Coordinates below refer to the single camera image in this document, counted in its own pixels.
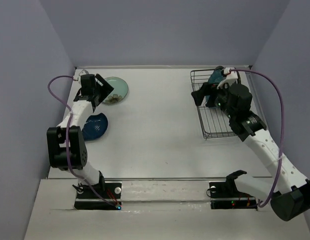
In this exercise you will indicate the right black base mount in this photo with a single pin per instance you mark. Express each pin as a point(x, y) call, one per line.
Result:
point(224, 195)

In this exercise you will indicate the navy blue leaf-shaped dish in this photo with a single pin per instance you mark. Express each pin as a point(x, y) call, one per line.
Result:
point(95, 127)

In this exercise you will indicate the black wire dish rack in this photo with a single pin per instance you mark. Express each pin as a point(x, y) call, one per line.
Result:
point(214, 123)

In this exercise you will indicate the dark teal speckled plate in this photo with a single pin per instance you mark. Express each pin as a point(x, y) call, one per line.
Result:
point(239, 77)

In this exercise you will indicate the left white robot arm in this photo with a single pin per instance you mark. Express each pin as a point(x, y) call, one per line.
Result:
point(66, 145)

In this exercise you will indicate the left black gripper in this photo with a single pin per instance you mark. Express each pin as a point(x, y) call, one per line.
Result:
point(106, 89)

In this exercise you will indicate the teal scalloped edge plate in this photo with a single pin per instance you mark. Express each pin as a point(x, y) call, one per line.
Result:
point(215, 78)

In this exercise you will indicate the light green round plate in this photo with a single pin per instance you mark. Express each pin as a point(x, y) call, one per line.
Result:
point(120, 90)

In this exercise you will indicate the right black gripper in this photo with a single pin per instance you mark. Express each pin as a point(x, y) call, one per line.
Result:
point(199, 95)

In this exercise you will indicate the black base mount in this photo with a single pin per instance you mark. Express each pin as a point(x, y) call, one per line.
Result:
point(106, 200)
point(224, 195)

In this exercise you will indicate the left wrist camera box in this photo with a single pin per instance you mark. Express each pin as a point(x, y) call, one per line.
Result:
point(83, 72)

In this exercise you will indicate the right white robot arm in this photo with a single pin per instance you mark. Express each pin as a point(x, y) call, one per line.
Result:
point(293, 195)

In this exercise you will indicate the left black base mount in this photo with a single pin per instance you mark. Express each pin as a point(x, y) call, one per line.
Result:
point(106, 200)

